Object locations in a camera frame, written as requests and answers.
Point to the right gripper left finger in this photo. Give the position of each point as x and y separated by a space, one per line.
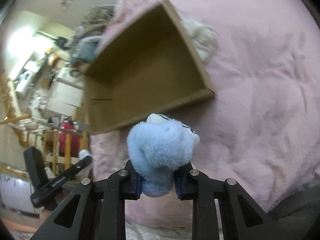
94 210

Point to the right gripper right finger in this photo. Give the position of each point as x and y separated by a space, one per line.
223 209

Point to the light blue plush toy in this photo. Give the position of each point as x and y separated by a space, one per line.
157 148

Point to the pink bed blanket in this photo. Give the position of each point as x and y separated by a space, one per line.
261 127

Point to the brown cardboard box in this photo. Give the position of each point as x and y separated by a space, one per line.
150 67

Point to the white fluffy cloth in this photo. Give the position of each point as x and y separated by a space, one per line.
203 37

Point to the grey patterned knit blanket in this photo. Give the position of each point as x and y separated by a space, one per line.
96 20

